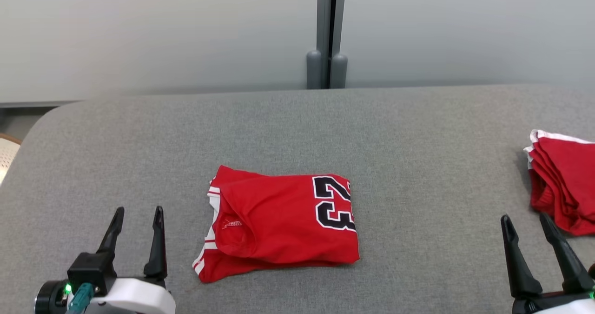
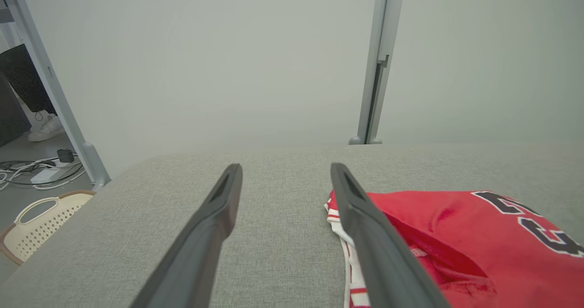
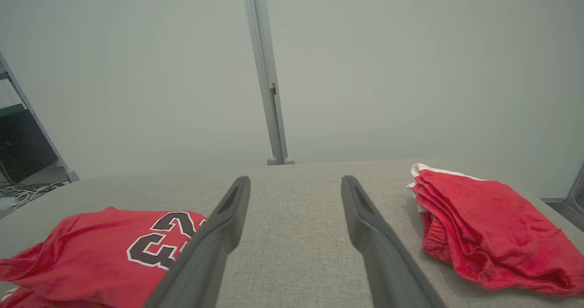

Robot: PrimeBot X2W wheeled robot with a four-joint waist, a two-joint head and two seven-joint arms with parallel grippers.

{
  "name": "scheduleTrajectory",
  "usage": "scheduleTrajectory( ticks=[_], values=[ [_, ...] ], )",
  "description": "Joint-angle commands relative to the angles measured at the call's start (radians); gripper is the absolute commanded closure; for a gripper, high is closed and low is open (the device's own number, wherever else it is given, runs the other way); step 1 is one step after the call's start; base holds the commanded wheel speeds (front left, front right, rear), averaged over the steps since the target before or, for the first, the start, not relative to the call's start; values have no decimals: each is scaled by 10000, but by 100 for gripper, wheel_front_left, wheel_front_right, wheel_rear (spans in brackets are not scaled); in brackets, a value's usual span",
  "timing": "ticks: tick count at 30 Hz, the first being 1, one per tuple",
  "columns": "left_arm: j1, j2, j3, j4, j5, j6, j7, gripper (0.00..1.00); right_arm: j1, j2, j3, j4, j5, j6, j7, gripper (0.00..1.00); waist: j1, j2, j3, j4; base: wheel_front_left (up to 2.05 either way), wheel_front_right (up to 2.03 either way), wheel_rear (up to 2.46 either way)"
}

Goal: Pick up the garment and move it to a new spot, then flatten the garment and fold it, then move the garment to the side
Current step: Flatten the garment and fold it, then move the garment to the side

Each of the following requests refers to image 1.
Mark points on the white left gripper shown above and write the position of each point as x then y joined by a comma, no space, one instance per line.
135,295

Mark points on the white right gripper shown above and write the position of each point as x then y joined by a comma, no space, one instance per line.
558,304

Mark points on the red shorts with white stripe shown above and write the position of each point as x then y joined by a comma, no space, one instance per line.
567,179

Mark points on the red jersey with white trim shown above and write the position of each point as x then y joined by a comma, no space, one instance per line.
279,221

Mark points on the beige perforated laundry basket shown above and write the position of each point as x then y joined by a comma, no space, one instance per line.
7,158

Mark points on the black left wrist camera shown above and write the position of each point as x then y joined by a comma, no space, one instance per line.
90,270

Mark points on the grey cylinder post foot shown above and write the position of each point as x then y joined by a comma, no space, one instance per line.
314,72
339,72

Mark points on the grey vertical frame post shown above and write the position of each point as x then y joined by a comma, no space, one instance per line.
324,16

